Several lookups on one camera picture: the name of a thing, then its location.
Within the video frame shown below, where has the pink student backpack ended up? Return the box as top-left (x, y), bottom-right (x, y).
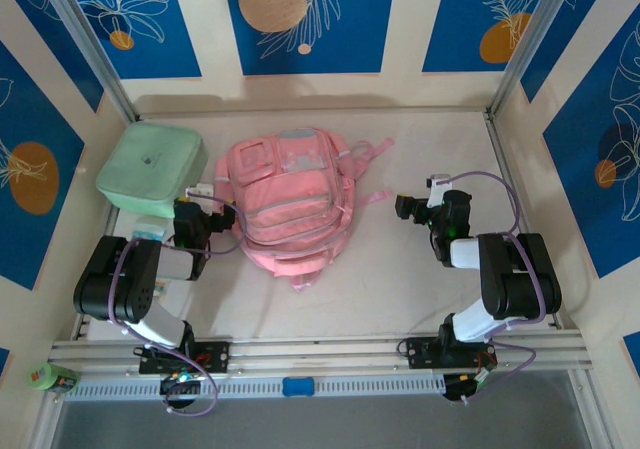
top-left (213, 127), bottom-right (396, 292)

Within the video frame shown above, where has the mint green square lunch bag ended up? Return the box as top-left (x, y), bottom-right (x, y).
top-left (96, 122), bottom-right (210, 219)

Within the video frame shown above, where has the blue white tissue packet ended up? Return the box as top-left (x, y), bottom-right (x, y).
top-left (130, 214), bottom-right (170, 243)

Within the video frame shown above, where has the green tape roll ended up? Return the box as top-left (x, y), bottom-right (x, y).
top-left (25, 361), bottom-right (55, 390)

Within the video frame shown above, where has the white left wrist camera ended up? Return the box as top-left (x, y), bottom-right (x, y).
top-left (183, 182), bottom-right (215, 201)

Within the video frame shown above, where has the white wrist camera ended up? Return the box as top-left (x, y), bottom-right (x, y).
top-left (183, 182), bottom-right (215, 201)
top-left (427, 172), bottom-right (454, 209)

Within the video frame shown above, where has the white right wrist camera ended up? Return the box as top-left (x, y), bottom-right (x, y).
top-left (427, 172), bottom-right (454, 209)

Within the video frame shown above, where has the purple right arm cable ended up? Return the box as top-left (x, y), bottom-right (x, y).
top-left (439, 168), bottom-right (546, 406)

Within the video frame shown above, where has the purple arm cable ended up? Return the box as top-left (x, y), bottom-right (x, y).
top-left (107, 192), bottom-right (247, 418)
top-left (439, 168), bottom-right (546, 406)

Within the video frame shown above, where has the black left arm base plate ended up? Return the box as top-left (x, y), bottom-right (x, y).
top-left (138, 341), bottom-right (231, 376)

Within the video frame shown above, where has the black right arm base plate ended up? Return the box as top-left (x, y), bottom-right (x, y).
top-left (405, 336), bottom-right (499, 370)

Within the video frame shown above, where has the aluminium mounting rail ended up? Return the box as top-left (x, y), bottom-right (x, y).
top-left (47, 331), bottom-right (586, 373)

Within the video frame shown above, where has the grey slotted cable duct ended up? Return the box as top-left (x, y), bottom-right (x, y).
top-left (64, 373), bottom-right (446, 403)

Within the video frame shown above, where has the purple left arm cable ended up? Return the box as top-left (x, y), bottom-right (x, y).
top-left (107, 192), bottom-right (247, 418)

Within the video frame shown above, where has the blue clip on duct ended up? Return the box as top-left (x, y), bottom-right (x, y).
top-left (281, 376), bottom-right (316, 399)

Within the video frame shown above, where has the aluminium frame post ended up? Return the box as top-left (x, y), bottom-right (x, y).
top-left (37, 0), bottom-right (139, 123)
top-left (487, 0), bottom-right (574, 120)

